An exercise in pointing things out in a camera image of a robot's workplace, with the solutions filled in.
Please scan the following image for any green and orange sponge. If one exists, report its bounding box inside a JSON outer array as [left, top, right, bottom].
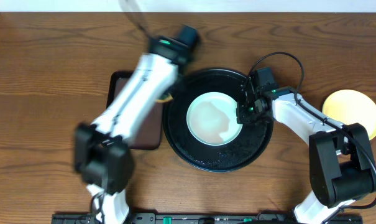
[[156, 93, 173, 103]]

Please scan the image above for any light blue plate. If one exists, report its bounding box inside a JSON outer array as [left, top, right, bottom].
[[186, 92, 243, 146]]

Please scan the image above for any yellow plate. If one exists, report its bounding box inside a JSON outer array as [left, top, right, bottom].
[[322, 90, 376, 139]]

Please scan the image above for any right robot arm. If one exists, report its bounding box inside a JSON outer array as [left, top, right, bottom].
[[237, 74, 376, 223]]

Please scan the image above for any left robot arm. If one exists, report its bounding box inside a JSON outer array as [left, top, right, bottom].
[[74, 34, 199, 223]]

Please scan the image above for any black round tray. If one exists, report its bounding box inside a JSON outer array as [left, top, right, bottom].
[[163, 68, 273, 172]]

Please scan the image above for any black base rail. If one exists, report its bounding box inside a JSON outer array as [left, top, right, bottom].
[[50, 211, 363, 224]]

